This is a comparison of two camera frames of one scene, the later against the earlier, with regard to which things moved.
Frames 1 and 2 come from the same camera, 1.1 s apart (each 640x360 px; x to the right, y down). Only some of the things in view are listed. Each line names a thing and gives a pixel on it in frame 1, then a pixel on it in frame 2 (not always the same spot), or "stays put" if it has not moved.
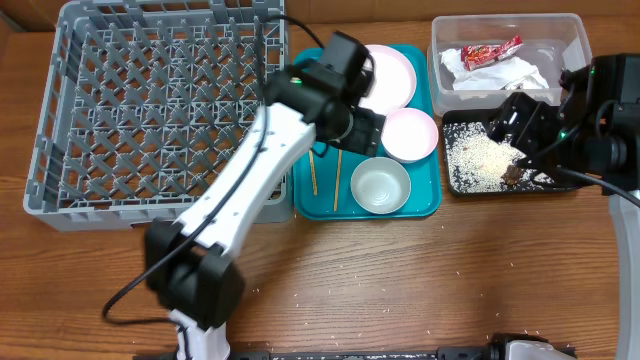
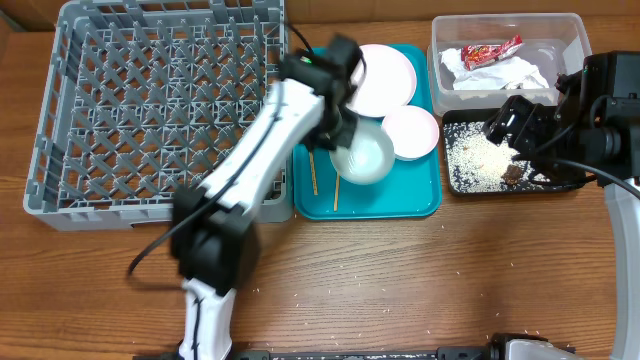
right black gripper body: [523, 128] stays put
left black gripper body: [362, 133] → [333, 133]
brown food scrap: [513, 175] stays put
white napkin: [506, 74] stays put
